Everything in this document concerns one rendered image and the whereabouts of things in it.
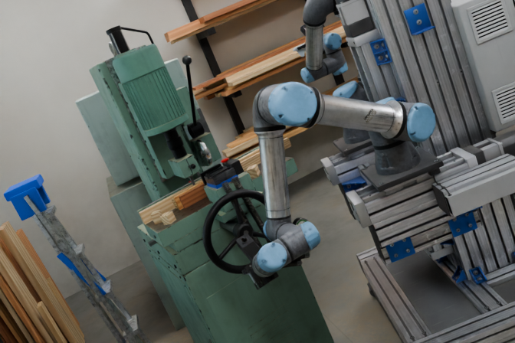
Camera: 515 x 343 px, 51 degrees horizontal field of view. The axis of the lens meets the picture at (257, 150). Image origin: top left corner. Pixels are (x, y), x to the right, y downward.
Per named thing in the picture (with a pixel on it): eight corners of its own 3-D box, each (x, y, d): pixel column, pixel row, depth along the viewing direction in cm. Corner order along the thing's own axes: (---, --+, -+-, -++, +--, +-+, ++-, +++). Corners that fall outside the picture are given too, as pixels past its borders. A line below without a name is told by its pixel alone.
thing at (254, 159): (176, 209, 206) (172, 200, 205) (175, 208, 208) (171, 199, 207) (291, 145, 227) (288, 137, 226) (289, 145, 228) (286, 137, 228)
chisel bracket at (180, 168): (186, 182, 203) (177, 162, 201) (175, 178, 216) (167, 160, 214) (203, 173, 206) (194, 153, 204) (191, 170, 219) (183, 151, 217)
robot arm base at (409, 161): (411, 151, 188) (402, 125, 186) (428, 161, 173) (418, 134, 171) (372, 168, 188) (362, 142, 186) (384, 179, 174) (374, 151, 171)
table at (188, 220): (171, 254, 180) (163, 239, 179) (149, 236, 208) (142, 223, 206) (312, 172, 202) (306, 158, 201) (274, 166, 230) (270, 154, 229)
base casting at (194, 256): (182, 277, 192) (172, 256, 190) (144, 244, 244) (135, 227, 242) (282, 217, 209) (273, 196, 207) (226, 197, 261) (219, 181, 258)
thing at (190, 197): (185, 208, 202) (179, 197, 201) (183, 207, 204) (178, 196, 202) (230, 184, 210) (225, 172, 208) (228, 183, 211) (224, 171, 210)
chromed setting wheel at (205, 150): (211, 168, 220) (198, 142, 217) (201, 166, 231) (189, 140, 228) (217, 165, 221) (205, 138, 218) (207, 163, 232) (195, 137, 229)
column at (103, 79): (171, 223, 225) (94, 64, 209) (157, 215, 245) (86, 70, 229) (216, 199, 234) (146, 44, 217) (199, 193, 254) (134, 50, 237)
